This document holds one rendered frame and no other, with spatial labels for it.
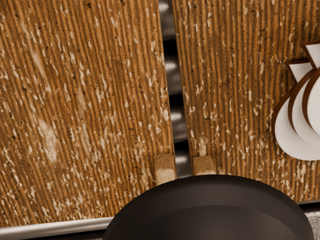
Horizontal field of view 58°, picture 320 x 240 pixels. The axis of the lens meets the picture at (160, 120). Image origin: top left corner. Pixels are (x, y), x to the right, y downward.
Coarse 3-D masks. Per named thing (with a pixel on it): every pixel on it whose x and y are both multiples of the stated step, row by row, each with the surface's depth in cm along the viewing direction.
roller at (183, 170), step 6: (174, 144) 31; (180, 144) 31; (186, 144) 30; (174, 150) 30; (180, 150) 30; (186, 150) 30; (180, 156) 29; (186, 156) 29; (180, 162) 29; (186, 162) 29; (180, 168) 29; (186, 168) 29; (180, 174) 29; (186, 174) 29
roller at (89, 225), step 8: (312, 200) 31; (32, 224) 32; (40, 224) 32; (48, 224) 32; (56, 224) 32; (64, 224) 32; (72, 224) 32; (80, 224) 32; (88, 224) 32; (96, 224) 32; (104, 224) 32; (0, 232) 32; (8, 232) 32; (16, 232) 32; (24, 232) 32; (32, 232) 32; (40, 232) 32; (48, 232) 32; (56, 232) 33; (64, 232) 33; (72, 232) 33
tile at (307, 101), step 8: (312, 80) 21; (312, 88) 21; (304, 96) 22; (312, 96) 21; (304, 104) 22; (312, 104) 21; (304, 112) 22; (312, 112) 21; (312, 120) 22; (312, 128) 22
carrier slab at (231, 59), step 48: (192, 0) 21; (240, 0) 21; (288, 0) 21; (192, 48) 22; (240, 48) 22; (288, 48) 22; (192, 96) 24; (240, 96) 24; (192, 144) 26; (240, 144) 26; (288, 192) 28
